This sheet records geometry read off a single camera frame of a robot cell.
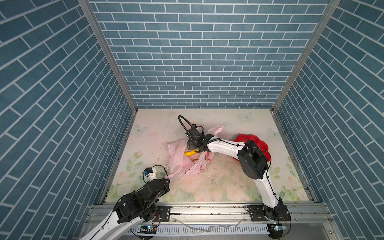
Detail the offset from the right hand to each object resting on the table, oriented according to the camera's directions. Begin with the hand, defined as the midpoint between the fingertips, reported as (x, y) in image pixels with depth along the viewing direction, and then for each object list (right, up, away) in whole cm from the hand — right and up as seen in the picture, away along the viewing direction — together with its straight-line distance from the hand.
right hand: (192, 140), depth 97 cm
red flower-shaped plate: (+35, +1, +4) cm, 35 cm away
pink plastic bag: (-4, -12, -18) cm, 22 cm away
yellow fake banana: (0, -7, -6) cm, 10 cm away
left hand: (-9, -19, -20) cm, 30 cm away
